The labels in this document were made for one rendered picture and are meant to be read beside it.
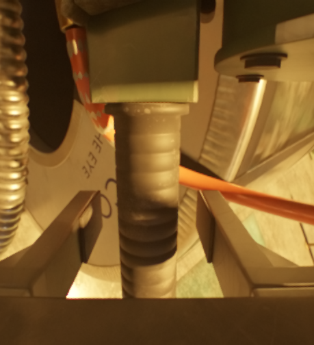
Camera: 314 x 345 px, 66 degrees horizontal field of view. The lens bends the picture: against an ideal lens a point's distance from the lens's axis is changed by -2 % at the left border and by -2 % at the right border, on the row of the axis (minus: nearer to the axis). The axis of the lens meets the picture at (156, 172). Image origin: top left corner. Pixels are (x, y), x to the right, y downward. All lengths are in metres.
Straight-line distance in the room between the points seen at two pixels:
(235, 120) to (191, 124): 0.06
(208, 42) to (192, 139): 0.11
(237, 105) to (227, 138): 0.04
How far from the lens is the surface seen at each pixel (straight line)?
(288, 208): 0.17
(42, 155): 0.74
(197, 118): 0.30
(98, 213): 0.16
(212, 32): 0.30
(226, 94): 0.28
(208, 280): 2.12
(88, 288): 1.50
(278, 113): 0.38
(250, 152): 0.31
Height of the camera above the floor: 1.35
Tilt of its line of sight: 47 degrees down
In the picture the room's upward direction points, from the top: 69 degrees clockwise
